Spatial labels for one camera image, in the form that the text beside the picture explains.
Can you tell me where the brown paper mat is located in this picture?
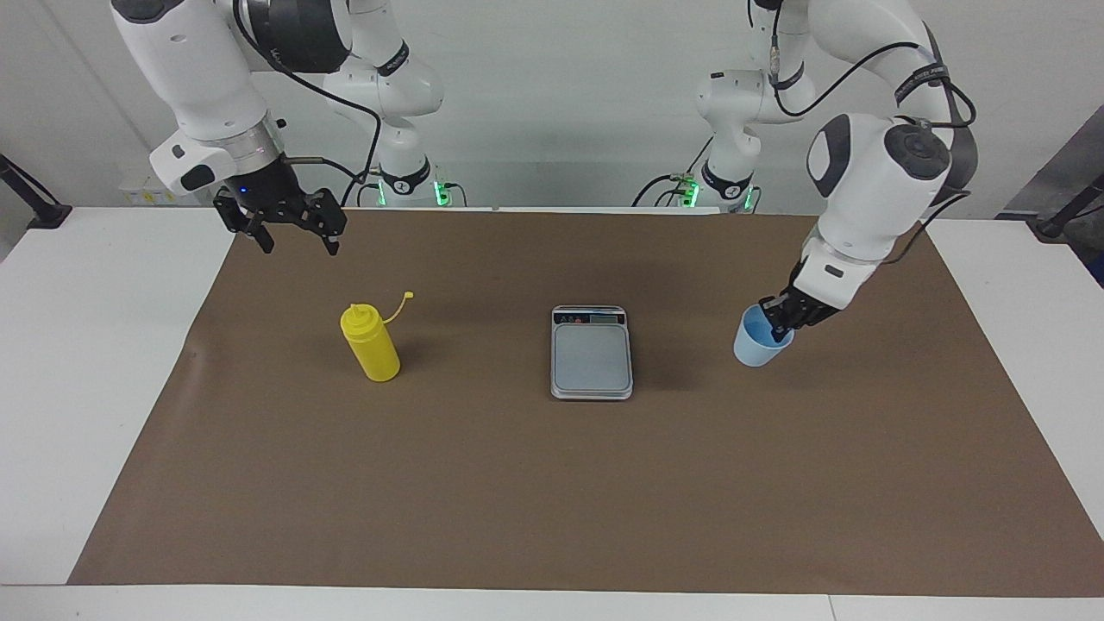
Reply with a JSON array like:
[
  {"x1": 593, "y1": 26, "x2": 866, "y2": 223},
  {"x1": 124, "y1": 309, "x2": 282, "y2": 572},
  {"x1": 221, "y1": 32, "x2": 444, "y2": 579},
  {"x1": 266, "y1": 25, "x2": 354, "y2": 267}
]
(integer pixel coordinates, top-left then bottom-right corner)
[{"x1": 67, "y1": 207, "x2": 1104, "y2": 599}]

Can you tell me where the silver digital kitchen scale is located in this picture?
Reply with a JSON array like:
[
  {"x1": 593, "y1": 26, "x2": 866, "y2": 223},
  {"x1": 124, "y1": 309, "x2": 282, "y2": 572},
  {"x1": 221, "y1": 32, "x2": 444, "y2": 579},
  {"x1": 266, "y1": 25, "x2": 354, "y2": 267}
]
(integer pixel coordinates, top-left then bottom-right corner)
[{"x1": 550, "y1": 304, "x2": 634, "y2": 402}]

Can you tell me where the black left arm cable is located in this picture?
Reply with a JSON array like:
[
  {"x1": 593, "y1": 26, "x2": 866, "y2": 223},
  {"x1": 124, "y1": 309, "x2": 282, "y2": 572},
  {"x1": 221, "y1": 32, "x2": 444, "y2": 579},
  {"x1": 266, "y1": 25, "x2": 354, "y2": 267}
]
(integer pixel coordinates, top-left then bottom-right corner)
[{"x1": 770, "y1": 0, "x2": 980, "y2": 242}]

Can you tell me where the black base power cable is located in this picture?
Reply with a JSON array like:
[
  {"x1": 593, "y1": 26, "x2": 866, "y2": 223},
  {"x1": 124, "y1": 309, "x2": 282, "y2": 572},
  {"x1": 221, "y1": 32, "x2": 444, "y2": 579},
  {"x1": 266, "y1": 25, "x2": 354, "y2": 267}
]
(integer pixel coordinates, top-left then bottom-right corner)
[{"x1": 632, "y1": 138, "x2": 717, "y2": 208}]

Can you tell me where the light blue plastic cup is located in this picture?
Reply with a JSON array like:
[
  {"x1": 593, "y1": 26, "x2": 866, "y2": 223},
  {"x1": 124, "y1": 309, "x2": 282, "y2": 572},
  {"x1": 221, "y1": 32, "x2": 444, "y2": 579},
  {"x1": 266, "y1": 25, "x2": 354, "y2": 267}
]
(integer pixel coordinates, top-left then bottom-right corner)
[{"x1": 733, "y1": 304, "x2": 795, "y2": 368}]

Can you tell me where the white wall socket box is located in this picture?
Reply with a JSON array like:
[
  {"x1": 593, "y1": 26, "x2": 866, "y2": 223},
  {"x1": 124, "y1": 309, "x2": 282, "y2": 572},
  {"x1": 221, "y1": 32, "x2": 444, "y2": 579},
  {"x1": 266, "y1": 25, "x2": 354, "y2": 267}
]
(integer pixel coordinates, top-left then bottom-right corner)
[{"x1": 119, "y1": 177, "x2": 173, "y2": 206}]

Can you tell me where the yellow squeeze bottle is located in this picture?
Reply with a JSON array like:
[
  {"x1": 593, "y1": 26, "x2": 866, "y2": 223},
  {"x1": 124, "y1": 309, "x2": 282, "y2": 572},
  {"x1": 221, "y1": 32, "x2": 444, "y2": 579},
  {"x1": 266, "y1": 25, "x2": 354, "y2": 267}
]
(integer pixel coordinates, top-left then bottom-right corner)
[{"x1": 340, "y1": 292, "x2": 415, "y2": 383}]

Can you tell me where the black clamp stand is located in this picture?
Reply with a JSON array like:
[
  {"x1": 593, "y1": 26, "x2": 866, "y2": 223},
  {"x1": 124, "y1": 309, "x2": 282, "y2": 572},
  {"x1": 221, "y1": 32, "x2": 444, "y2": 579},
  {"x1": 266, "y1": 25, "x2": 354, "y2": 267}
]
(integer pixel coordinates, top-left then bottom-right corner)
[
  {"x1": 0, "y1": 154, "x2": 72, "y2": 230},
  {"x1": 1026, "y1": 172, "x2": 1104, "y2": 241}
]

